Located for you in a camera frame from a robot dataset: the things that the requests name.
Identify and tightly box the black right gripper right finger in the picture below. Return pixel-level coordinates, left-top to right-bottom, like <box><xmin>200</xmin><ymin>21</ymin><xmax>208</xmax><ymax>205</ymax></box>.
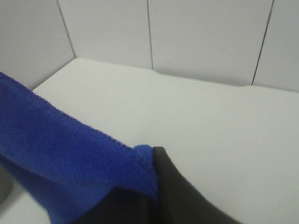
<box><xmin>153</xmin><ymin>147</ymin><xmax>238</xmax><ymax>224</ymax></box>

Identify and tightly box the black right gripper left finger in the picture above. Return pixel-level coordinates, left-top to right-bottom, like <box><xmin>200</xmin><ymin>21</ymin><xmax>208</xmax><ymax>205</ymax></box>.
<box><xmin>72</xmin><ymin>187</ymin><xmax>149</xmax><ymax>224</ymax></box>

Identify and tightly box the blue microfibre towel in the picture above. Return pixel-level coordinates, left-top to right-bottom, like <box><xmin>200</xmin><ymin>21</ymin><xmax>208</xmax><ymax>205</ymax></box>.
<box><xmin>0</xmin><ymin>74</ymin><xmax>158</xmax><ymax>224</ymax></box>

